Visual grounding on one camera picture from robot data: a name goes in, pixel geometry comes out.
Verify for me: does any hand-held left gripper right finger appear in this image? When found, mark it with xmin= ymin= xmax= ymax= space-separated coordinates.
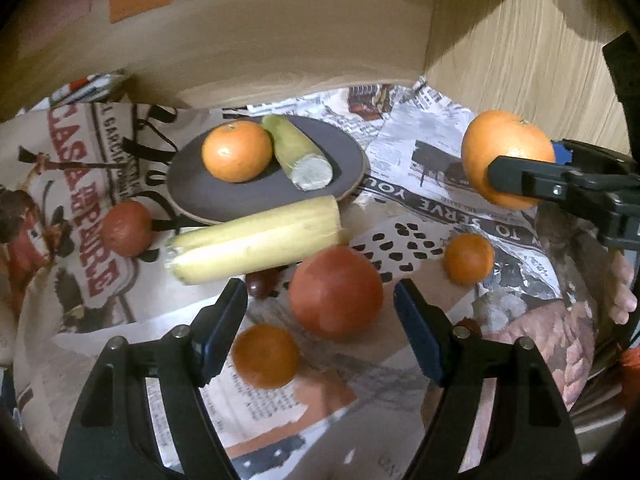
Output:
xmin=393 ymin=278 xmax=584 ymax=480

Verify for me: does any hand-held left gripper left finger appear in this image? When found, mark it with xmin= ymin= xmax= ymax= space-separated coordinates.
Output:
xmin=57 ymin=278 xmax=249 ymax=480

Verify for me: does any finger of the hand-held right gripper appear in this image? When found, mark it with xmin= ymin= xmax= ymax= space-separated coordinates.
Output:
xmin=486 ymin=155 xmax=578 ymax=204
xmin=550 ymin=138 xmax=632 ymax=173

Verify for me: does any large orange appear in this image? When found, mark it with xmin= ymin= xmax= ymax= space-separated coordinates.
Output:
xmin=460 ymin=110 xmax=557 ymax=211
xmin=201 ymin=120 xmax=274 ymax=183

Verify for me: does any dark round plate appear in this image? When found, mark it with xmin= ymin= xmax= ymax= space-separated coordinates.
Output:
xmin=165 ymin=114 xmax=371 ymax=226

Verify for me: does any person's right hand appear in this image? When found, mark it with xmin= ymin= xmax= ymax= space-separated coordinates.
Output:
xmin=607 ymin=249 xmax=640 ymax=327

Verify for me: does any small mandarin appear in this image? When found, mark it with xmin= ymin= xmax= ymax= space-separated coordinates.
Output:
xmin=231 ymin=324 xmax=301 ymax=390
xmin=443 ymin=232 xmax=495 ymax=287

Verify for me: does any small dark red fruit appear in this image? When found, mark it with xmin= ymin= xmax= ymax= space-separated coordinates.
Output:
xmin=452 ymin=316 xmax=483 ymax=338
xmin=245 ymin=270 xmax=279 ymax=301

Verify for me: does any printed paper table cover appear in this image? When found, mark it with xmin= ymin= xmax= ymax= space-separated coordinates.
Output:
xmin=0 ymin=80 xmax=601 ymax=480

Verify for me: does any large red apple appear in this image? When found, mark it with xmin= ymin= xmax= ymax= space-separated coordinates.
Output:
xmin=287 ymin=245 xmax=385 ymax=341

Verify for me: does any dull red round fruit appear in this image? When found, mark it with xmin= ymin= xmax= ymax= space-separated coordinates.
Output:
xmin=102 ymin=200 xmax=154 ymax=259

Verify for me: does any printed magazine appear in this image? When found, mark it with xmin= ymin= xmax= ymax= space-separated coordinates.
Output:
xmin=47 ymin=71 xmax=132 ymax=107

